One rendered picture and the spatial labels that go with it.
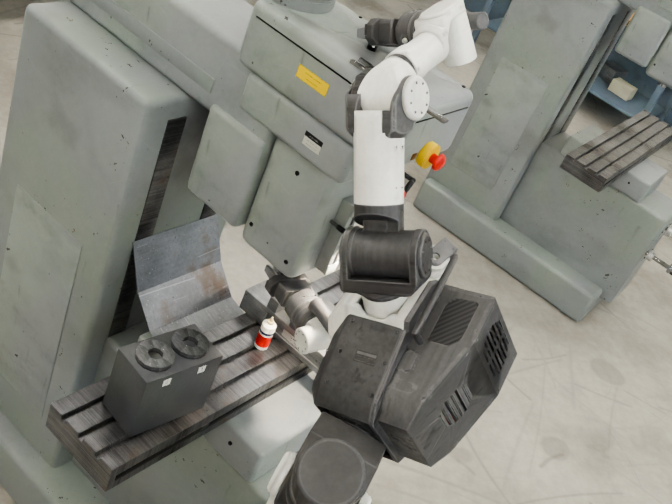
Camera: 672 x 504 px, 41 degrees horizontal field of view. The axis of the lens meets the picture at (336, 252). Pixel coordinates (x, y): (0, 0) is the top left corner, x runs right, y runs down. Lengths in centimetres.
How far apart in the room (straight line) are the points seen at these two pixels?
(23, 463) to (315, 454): 172
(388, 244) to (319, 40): 55
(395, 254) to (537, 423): 287
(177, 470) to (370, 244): 127
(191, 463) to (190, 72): 108
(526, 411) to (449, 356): 280
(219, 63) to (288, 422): 96
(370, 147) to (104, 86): 92
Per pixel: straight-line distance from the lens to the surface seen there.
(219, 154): 218
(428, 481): 378
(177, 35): 224
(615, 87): 812
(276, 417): 244
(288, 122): 201
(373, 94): 159
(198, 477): 259
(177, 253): 256
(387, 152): 155
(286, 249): 213
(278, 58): 199
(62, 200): 252
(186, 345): 215
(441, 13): 173
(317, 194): 202
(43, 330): 279
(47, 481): 303
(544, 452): 424
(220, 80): 215
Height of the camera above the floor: 259
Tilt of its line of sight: 33 degrees down
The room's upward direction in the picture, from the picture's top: 24 degrees clockwise
